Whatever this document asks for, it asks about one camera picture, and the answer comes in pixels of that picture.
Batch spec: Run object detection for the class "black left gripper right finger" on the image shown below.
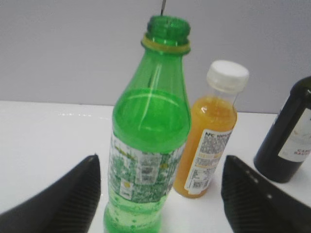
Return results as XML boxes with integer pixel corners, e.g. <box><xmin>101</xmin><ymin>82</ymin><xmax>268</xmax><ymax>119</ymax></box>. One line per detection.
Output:
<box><xmin>221</xmin><ymin>155</ymin><xmax>311</xmax><ymax>233</ymax></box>

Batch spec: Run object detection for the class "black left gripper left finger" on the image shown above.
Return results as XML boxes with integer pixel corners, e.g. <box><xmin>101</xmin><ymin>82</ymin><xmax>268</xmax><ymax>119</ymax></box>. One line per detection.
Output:
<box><xmin>0</xmin><ymin>154</ymin><xmax>101</xmax><ymax>233</ymax></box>

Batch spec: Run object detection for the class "green sprite bottle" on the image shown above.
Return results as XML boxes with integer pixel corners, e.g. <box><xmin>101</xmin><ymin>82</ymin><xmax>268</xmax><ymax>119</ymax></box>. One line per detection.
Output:
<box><xmin>104</xmin><ymin>16</ymin><xmax>191</xmax><ymax>233</ymax></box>

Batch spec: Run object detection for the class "dark red wine bottle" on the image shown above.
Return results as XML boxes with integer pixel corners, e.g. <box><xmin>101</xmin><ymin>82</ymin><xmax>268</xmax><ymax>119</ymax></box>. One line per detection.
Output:
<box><xmin>254</xmin><ymin>77</ymin><xmax>311</xmax><ymax>183</ymax></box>

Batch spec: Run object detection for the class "orange juice bottle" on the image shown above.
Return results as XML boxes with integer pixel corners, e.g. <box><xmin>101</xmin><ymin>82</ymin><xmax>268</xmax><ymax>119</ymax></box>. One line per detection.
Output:
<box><xmin>173</xmin><ymin>60</ymin><xmax>249</xmax><ymax>199</ymax></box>

